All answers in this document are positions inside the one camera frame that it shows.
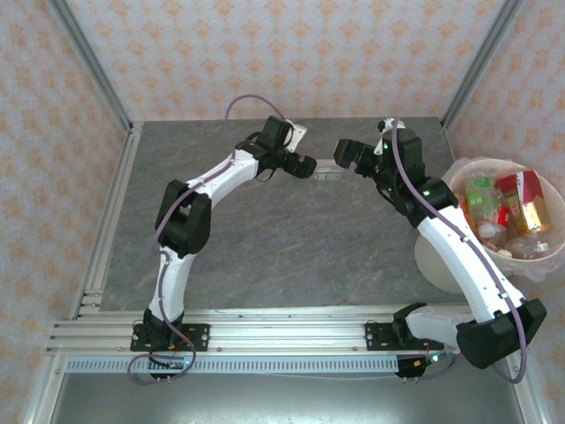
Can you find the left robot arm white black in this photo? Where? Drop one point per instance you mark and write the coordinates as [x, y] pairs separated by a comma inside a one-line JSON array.
[[176, 282]]

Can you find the aluminium frame post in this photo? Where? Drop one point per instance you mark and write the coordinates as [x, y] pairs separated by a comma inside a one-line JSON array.
[[88, 62], [481, 62]]

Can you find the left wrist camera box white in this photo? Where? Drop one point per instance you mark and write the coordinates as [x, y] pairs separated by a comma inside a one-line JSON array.
[[299, 134]]

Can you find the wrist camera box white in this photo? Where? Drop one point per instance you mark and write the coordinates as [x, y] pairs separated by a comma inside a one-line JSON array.
[[386, 125], [299, 134]]

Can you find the clear bottle white green cap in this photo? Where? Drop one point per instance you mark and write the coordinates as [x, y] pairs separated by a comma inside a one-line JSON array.
[[329, 170]]

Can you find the aluminium frame leg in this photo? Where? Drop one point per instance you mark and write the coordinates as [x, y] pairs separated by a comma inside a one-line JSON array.
[[532, 402], [42, 397]]

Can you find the green label plastic bottle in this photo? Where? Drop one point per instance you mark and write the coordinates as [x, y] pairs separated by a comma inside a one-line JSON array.
[[479, 194]]

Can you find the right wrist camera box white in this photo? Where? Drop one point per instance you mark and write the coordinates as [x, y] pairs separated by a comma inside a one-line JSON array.
[[386, 125]]

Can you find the red orange label bottle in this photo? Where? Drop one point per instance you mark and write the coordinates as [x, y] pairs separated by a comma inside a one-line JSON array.
[[529, 207]]

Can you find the beige bin with pink liner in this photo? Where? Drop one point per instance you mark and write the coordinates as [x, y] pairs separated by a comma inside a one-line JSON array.
[[434, 265]]

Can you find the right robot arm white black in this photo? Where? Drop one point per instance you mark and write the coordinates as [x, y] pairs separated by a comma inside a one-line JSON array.
[[459, 260]]

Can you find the grey metal shelf panel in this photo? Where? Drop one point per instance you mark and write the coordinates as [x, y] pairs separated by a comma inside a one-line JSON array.
[[282, 397]]

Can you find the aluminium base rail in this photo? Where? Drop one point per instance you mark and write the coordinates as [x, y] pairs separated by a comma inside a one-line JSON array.
[[287, 335]]

